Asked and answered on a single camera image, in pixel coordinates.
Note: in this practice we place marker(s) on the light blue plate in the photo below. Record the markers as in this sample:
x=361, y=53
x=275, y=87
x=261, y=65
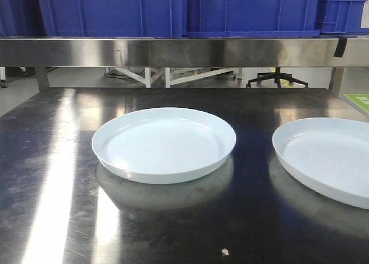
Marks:
x=164, y=145
x=327, y=155

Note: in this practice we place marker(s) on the black office chair base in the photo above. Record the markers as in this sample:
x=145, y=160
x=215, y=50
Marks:
x=277, y=75

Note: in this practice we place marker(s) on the blue crate centre right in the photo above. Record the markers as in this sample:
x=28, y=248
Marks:
x=252, y=18

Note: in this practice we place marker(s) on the blue crate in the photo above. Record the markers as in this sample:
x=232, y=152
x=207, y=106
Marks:
x=340, y=17
x=21, y=18
x=114, y=18
x=252, y=18

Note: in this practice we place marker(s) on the small white crumb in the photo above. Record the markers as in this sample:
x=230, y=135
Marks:
x=224, y=251

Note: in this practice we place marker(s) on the blue crate centre left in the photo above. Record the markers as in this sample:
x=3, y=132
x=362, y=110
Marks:
x=114, y=18

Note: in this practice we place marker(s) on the black tape strip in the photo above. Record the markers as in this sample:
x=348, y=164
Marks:
x=340, y=48

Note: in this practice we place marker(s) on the white cart leg with caster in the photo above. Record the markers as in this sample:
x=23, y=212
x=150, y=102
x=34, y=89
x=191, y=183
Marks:
x=3, y=77

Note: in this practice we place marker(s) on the blue crate far right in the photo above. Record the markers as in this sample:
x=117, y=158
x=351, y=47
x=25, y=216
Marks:
x=340, y=17

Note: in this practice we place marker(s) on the blue crate far left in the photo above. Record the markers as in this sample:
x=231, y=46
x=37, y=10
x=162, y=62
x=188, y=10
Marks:
x=21, y=18

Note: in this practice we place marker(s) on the white label on crate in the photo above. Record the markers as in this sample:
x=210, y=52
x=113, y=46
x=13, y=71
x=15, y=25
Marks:
x=364, y=23

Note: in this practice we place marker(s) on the white metal table frame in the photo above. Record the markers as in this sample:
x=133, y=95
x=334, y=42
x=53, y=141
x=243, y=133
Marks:
x=171, y=76

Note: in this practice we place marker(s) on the stainless steel shelf rail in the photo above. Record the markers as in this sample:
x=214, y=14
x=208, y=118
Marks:
x=213, y=52

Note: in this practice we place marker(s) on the left steel shelf post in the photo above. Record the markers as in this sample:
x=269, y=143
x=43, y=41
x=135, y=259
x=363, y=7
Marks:
x=42, y=78

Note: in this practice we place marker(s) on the steel shelf post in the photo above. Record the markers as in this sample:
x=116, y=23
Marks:
x=336, y=80
x=42, y=78

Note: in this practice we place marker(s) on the right steel shelf post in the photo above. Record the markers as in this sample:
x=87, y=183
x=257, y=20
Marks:
x=336, y=80

